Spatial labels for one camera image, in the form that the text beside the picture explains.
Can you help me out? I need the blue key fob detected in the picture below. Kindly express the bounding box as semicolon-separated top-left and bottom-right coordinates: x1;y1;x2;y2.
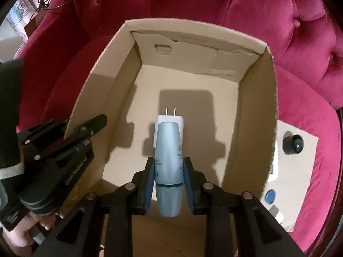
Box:
265;189;276;205

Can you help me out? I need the large white wall charger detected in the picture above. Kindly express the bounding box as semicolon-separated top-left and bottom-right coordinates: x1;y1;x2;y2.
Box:
152;107;184;149

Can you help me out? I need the beige paper sheet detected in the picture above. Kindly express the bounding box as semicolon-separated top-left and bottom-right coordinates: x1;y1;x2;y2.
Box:
260;120;319;232

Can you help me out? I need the black domed bottle cap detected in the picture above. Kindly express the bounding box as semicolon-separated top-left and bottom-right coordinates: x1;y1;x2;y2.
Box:
282;131;304;155

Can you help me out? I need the small white plug adapter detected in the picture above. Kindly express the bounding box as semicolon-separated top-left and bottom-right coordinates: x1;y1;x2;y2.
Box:
269;205;284;224

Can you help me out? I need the person's left hand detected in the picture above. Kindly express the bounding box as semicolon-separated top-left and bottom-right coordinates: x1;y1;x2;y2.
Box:
1;212;56;256

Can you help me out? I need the light blue oval bottle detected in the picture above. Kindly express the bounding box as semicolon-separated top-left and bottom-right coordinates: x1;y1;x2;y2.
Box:
155;122;184;218

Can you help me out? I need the brown cardboard box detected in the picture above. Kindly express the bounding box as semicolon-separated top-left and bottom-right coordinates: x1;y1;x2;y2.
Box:
60;18;277;215

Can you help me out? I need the red velvet tufted armchair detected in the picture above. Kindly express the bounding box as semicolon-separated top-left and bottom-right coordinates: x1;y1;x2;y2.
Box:
18;0;341;248

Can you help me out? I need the white remote control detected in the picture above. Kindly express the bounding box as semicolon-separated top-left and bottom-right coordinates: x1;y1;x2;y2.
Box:
267;147;278;183

